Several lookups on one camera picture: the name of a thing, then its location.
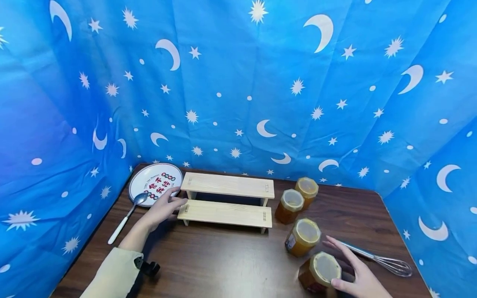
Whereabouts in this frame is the person's left hand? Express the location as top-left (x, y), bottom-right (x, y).
top-left (142, 187), bottom-right (188, 233)

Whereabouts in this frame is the person's right hand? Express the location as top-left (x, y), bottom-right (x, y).
top-left (322, 236), bottom-right (393, 298)

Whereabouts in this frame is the person's left forearm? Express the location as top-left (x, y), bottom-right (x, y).
top-left (80, 219), bottom-right (155, 298)

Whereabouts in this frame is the honey jar with yellow lid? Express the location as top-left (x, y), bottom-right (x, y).
top-left (294, 177), bottom-right (320, 210)
top-left (285, 218), bottom-right (322, 258)
top-left (275, 189), bottom-right (305, 225)
top-left (298, 251), bottom-right (342, 295)

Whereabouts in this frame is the white plate with red print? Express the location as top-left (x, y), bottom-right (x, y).
top-left (128, 163), bottom-right (183, 207)

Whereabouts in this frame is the two-tier wooden shelf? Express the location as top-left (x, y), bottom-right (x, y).
top-left (177, 172), bottom-right (275, 234)

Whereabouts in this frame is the metal whisk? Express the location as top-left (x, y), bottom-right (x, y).
top-left (339, 240), bottom-right (414, 278)

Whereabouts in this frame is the black wrist band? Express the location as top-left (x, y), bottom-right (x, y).
top-left (133, 256), bottom-right (161, 278)

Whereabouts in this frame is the white-handled metal spoon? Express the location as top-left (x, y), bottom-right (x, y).
top-left (108, 193), bottom-right (149, 245)

